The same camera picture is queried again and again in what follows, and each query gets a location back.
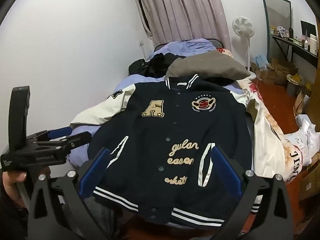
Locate small cardboard box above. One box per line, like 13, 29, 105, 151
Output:
257, 66, 275, 85

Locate grey pillow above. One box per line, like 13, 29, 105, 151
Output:
164, 51, 252, 83

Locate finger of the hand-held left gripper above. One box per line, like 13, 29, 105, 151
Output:
35, 131, 92, 153
24, 127, 73, 143

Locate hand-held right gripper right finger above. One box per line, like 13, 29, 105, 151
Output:
212, 145, 299, 240

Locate flat cardboard box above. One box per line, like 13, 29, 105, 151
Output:
299, 152, 320, 200

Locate pale pink curtain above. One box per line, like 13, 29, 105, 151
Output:
130, 0, 232, 49

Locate open cardboard box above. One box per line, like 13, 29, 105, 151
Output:
271, 59, 299, 85

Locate black desk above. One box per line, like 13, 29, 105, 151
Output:
269, 34, 320, 68

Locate printed floral blanket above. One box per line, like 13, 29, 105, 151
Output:
216, 47, 313, 185

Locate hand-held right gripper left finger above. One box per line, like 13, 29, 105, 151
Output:
27, 147, 112, 240

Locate white standing fan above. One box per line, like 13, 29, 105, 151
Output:
232, 16, 258, 79

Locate trash bin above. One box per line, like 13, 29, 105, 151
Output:
286, 74, 304, 97

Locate brown paper bag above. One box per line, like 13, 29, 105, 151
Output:
294, 90, 310, 115

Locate navy varsity jacket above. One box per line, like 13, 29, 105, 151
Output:
70, 74, 285, 224

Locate group of small jars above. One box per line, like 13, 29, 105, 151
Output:
270, 25, 300, 40

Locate white plastic bags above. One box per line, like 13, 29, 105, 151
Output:
285, 114, 320, 165

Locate blue face mask pack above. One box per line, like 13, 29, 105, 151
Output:
255, 55, 269, 68

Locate white plastic container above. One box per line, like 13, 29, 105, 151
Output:
309, 34, 317, 54

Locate wall socket with cable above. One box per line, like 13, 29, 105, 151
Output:
138, 40, 147, 63

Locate pile of black clothes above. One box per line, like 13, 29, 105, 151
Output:
128, 52, 180, 78

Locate green framed mirror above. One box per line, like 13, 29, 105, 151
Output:
260, 0, 292, 67

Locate person's left forearm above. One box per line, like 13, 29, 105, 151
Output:
0, 192, 32, 240

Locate wooden wardrobe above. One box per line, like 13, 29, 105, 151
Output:
315, 17, 320, 68

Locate person's left hand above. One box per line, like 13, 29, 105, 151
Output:
0, 166, 52, 205

